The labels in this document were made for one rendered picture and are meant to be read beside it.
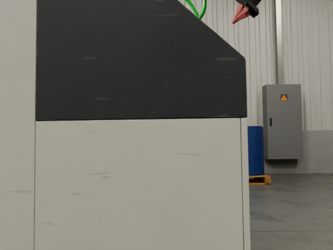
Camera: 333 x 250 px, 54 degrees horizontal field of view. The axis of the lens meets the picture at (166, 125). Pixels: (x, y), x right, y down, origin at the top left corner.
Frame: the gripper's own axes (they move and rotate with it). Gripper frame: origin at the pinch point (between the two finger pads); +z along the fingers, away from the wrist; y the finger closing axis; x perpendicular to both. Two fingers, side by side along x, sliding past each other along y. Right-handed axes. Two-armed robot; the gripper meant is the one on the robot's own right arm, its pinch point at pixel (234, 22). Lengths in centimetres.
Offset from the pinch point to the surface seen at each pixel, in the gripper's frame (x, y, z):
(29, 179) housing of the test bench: 62, -5, 77
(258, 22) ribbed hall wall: -673, 171, -158
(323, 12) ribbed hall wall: -723, 78, -279
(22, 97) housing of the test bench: 62, 12, 62
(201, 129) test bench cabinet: 50, -29, 36
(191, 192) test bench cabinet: 51, -38, 50
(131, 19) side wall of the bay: 54, 6, 26
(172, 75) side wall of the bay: 52, -13, 30
